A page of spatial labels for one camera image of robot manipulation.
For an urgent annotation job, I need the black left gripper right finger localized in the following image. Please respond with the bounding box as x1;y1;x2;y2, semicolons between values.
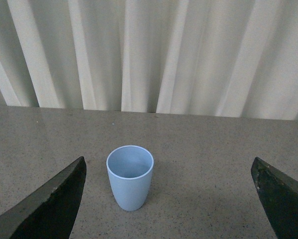
251;157;298;239

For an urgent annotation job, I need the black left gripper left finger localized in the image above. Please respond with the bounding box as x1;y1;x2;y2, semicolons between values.
0;157;87;239

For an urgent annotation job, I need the light blue plastic cup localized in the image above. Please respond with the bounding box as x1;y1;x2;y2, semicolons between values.
106;145;154;211

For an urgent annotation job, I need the white pleated curtain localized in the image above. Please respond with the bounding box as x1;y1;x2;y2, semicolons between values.
0;0;298;120

